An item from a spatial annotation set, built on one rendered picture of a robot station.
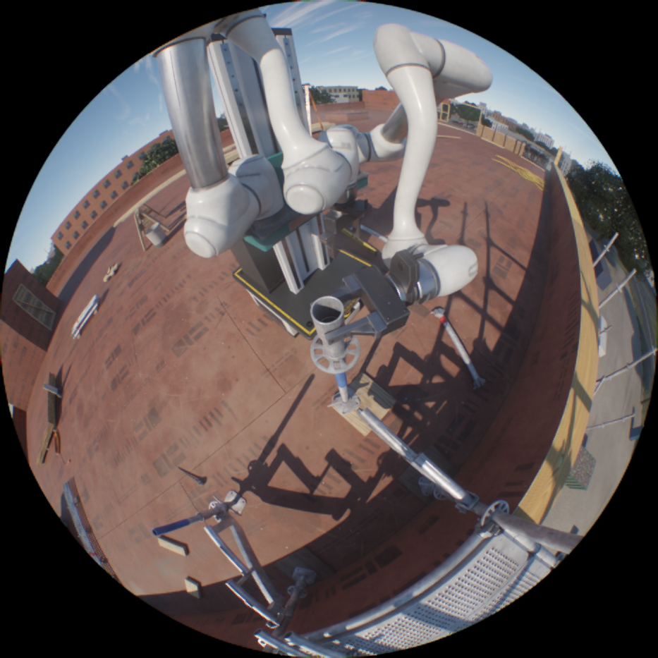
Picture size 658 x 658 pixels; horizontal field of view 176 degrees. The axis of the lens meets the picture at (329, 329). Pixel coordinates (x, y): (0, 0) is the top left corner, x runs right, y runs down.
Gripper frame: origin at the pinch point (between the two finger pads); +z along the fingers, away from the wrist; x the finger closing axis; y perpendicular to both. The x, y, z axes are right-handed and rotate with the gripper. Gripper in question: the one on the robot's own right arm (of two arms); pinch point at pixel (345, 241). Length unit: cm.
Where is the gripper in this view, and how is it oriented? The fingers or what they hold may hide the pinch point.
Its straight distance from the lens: 74.8
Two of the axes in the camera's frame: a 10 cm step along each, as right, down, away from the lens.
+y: -7.5, -5.5, 3.7
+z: 1.0, 4.6, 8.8
